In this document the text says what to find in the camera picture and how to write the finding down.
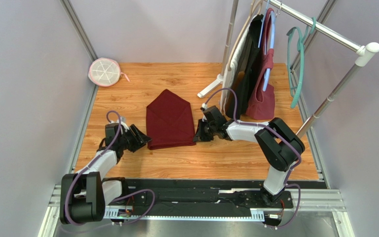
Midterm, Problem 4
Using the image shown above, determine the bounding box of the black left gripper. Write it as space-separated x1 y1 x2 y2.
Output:
118 124 152 153

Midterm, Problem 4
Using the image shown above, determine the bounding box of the dark red cloth napkin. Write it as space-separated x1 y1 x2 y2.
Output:
146 89 195 150

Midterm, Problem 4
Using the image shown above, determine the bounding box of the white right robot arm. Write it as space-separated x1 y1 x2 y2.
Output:
193 104 305 196

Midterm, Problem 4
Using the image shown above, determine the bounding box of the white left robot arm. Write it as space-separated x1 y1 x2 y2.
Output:
59 122 151 225

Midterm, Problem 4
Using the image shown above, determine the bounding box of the dark red hanging garment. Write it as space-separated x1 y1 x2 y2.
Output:
245 8 275 120

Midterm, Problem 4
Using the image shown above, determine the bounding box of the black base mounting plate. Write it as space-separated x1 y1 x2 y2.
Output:
93 177 328 218

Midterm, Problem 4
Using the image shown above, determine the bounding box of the white hanging towel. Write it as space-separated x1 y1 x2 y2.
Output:
220 26 251 113

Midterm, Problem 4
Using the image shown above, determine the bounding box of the blue plastic hanger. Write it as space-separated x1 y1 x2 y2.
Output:
259 1 276 92

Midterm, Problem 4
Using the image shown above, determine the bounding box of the round pink mesh laundry bag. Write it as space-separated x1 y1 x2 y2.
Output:
88 58 130 87

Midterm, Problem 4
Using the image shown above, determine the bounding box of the black hanging garment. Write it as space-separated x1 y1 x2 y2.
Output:
226 14 264 119

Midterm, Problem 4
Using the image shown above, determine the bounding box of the wooden hanger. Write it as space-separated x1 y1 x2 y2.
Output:
227 0 263 71

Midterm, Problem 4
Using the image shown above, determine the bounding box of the teal plastic hanger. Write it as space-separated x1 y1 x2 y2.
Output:
286 17 317 109

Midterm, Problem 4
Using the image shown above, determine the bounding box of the silver clothes rack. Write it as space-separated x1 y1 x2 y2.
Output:
197 0 379 140

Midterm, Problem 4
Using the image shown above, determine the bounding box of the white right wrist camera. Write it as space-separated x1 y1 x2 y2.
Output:
201 103 214 121

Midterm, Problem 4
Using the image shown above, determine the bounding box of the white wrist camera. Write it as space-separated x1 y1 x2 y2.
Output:
201 103 214 121
119 116 129 131

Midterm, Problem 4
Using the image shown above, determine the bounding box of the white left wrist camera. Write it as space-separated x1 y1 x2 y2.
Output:
119 116 129 131

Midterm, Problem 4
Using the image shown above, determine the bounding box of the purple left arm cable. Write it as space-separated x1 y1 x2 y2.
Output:
63 110 156 227

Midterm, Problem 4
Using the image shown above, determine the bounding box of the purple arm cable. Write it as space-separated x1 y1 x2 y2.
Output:
63 110 156 227
201 87 303 230

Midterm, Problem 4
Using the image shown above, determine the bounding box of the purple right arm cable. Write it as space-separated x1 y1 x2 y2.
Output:
201 87 303 230

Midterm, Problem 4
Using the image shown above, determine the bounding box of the aluminium frame rail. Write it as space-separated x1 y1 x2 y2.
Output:
39 179 354 237

